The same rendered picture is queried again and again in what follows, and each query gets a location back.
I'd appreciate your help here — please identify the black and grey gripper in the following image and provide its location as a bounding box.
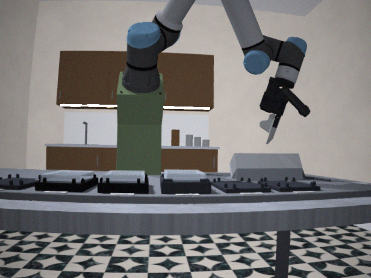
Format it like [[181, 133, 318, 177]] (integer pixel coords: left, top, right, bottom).
[[260, 77, 295, 144]]

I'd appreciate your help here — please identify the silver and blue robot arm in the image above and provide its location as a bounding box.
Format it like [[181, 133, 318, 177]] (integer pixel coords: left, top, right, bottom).
[[122, 0, 310, 117]]

